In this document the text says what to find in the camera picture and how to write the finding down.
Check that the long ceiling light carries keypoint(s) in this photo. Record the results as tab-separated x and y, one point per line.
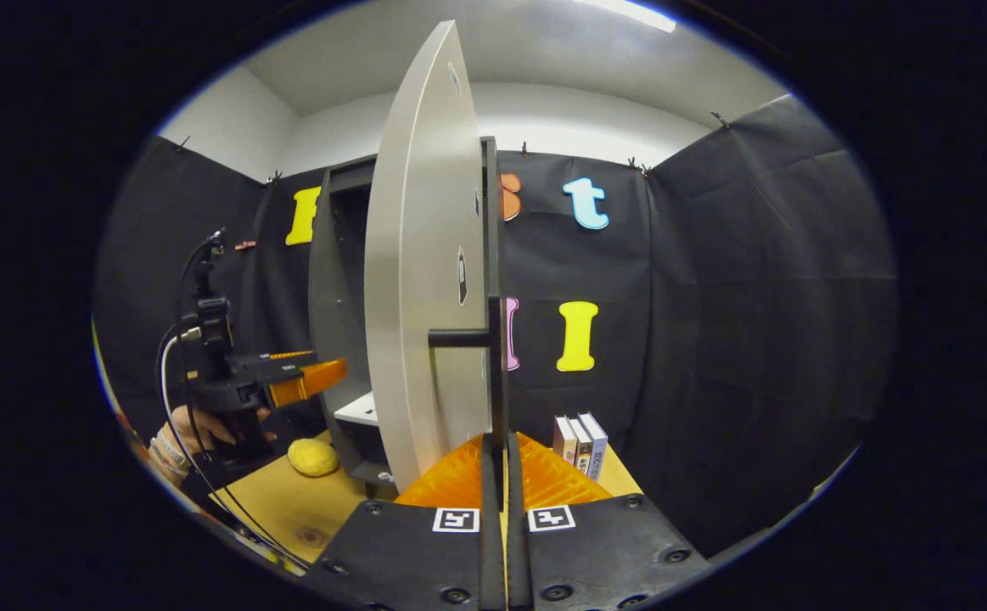
629	13

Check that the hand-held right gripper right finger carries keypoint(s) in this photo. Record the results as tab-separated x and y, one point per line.
517	552

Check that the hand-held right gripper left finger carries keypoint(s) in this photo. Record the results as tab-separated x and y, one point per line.
493	543

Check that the small upright book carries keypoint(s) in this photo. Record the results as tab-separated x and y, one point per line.
597	450
563	441
581	454

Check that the beige cabinet door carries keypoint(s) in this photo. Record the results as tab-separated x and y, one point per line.
425	255

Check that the yellow bumpy bun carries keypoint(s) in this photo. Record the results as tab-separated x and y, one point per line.
313	458

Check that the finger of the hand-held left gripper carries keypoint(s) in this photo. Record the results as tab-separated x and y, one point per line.
289	354
272	370

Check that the dark grey cabinet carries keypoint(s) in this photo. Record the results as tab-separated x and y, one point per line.
323	280

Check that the black backdrop cloth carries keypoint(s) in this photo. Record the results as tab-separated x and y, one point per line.
714	297

